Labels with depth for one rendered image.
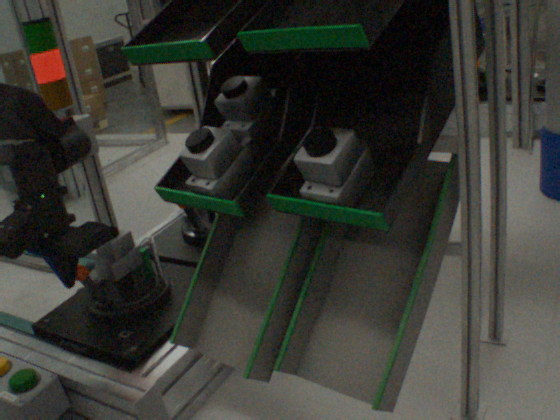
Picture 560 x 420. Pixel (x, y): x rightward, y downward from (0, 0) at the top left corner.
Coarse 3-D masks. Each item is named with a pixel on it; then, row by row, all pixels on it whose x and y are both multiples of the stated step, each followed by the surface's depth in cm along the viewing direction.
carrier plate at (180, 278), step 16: (176, 272) 96; (192, 272) 95; (176, 288) 91; (64, 304) 91; (80, 304) 91; (176, 304) 87; (48, 320) 87; (64, 320) 87; (80, 320) 86; (144, 320) 84; (160, 320) 83; (176, 320) 83; (48, 336) 85; (64, 336) 83; (80, 336) 82; (96, 336) 81; (112, 336) 81; (144, 336) 80; (160, 336) 79; (96, 352) 79; (112, 352) 77; (128, 352) 77; (144, 352) 76
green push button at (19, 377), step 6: (18, 372) 75; (24, 372) 75; (30, 372) 75; (12, 378) 74; (18, 378) 74; (24, 378) 74; (30, 378) 74; (36, 378) 74; (12, 384) 73; (18, 384) 73; (24, 384) 73; (30, 384) 73; (12, 390) 73; (18, 390) 73
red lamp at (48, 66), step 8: (32, 56) 91; (40, 56) 91; (48, 56) 91; (56, 56) 92; (40, 64) 91; (48, 64) 92; (56, 64) 92; (40, 72) 92; (48, 72) 92; (56, 72) 93; (64, 72) 95; (40, 80) 93; (48, 80) 92
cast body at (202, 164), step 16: (208, 128) 58; (192, 144) 57; (208, 144) 57; (224, 144) 58; (240, 144) 63; (192, 160) 58; (208, 160) 57; (224, 160) 58; (240, 160) 60; (192, 176) 61; (208, 176) 58; (224, 176) 59; (240, 176) 60; (192, 192) 61; (208, 192) 58; (224, 192) 59
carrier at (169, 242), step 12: (204, 216) 111; (168, 228) 113; (180, 228) 108; (192, 228) 107; (204, 228) 104; (156, 240) 109; (168, 240) 108; (180, 240) 107; (192, 240) 104; (204, 240) 103; (168, 252) 103; (180, 252) 103; (192, 252) 102; (180, 264) 101; (192, 264) 99
